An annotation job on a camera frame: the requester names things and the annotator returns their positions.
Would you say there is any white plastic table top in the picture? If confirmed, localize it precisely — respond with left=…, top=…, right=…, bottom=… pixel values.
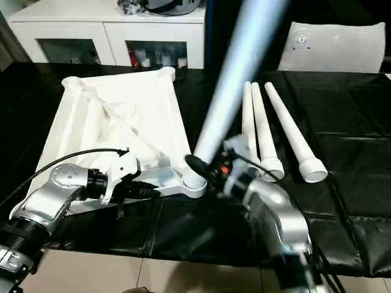
left=26, top=66, right=209, bottom=219

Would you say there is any black cabinet with gold label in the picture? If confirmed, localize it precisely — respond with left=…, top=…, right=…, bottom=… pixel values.
left=203, top=0, right=294, bottom=70

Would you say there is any black table mat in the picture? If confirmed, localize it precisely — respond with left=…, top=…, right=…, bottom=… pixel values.
left=0, top=62, right=391, bottom=280

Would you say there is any grey round bag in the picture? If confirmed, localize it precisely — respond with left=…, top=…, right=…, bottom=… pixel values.
left=145, top=0, right=206, bottom=16

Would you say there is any white sideboard cabinet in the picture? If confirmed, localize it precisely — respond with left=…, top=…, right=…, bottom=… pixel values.
left=8, top=5, right=206, bottom=70

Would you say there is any black bundle in plastic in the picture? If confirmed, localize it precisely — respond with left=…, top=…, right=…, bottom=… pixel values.
left=117, top=0, right=147, bottom=15

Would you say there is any grey curtain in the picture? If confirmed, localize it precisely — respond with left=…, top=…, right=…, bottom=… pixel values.
left=0, top=9, right=34, bottom=73

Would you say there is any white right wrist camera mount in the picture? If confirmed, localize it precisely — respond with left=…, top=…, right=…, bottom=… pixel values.
left=222, top=136, right=250, bottom=159

